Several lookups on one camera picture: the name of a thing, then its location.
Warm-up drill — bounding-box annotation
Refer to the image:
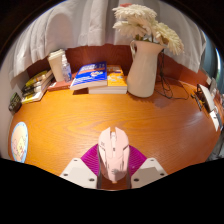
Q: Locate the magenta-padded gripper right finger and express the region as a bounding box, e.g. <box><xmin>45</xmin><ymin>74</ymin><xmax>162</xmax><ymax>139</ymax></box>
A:
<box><xmin>127</xmin><ymin>145</ymin><xmax>168</xmax><ymax>190</ymax></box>

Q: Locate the round cartoon-print mouse pad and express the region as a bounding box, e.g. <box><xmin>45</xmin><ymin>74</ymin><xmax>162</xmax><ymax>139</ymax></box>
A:
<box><xmin>10</xmin><ymin>121</ymin><xmax>29</xmax><ymax>164</ymax></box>

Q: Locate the white ceramic jug vase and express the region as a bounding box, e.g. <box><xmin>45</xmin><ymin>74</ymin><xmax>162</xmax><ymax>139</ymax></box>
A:
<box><xmin>126</xmin><ymin>39</ymin><xmax>165</xmax><ymax>99</ymax></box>

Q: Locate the white desktop device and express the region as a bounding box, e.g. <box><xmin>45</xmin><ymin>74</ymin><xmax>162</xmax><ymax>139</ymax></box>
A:
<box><xmin>196</xmin><ymin>83</ymin><xmax>216</xmax><ymax>113</ymax></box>

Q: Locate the orange-covered book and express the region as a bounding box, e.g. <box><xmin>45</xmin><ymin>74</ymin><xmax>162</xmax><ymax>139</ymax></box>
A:
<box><xmin>88</xmin><ymin>64</ymin><xmax>128</xmax><ymax>95</ymax></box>

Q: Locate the dark mug with green inside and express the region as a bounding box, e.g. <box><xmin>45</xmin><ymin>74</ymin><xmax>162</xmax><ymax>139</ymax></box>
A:
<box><xmin>8</xmin><ymin>92</ymin><xmax>23</xmax><ymax>114</ymax></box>

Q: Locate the black book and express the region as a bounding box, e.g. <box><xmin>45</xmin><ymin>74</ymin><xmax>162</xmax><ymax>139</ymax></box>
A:
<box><xmin>21</xmin><ymin>79</ymin><xmax>54</xmax><ymax>98</ymax></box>
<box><xmin>21</xmin><ymin>75</ymin><xmax>54</xmax><ymax>94</ymax></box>

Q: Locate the pink computer mouse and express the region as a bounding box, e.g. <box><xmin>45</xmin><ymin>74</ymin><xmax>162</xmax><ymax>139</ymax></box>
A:
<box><xmin>96</xmin><ymin>126</ymin><xmax>131</xmax><ymax>184</ymax></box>

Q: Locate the clear spray bottle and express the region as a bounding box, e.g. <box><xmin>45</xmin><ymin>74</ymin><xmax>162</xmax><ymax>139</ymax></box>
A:
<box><xmin>60</xmin><ymin>53</ymin><xmax>73</xmax><ymax>83</ymax></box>

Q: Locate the white curtain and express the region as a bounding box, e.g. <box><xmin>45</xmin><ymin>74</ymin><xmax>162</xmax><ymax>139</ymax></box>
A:
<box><xmin>8</xmin><ymin>0</ymin><xmax>208</xmax><ymax>79</ymax></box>

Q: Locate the blue-covered book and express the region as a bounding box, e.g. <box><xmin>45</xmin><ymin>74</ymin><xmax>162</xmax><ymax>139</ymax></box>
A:
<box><xmin>69</xmin><ymin>61</ymin><xmax>108</xmax><ymax>91</ymax></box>

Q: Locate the white lotion bottle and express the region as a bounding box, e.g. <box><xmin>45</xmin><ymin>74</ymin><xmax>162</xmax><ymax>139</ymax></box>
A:
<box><xmin>47</xmin><ymin>48</ymin><xmax>67</xmax><ymax>83</ymax></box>

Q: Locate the black cable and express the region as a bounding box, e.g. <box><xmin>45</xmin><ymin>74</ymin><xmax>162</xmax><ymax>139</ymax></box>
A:
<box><xmin>156</xmin><ymin>49</ymin><xmax>190</xmax><ymax>101</ymax></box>

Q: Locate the white flower bouquet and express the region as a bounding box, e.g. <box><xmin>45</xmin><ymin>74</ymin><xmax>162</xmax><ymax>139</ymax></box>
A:
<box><xmin>111</xmin><ymin>3</ymin><xmax>185</xmax><ymax>56</ymax></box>

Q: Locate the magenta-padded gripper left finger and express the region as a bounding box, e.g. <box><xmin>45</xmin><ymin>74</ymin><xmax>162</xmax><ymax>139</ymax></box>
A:
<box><xmin>59</xmin><ymin>143</ymin><xmax>102</xmax><ymax>190</ymax></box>

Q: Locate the red-brown book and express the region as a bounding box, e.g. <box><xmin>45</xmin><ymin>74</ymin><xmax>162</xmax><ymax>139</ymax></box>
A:
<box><xmin>47</xmin><ymin>79</ymin><xmax>76</xmax><ymax>93</ymax></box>

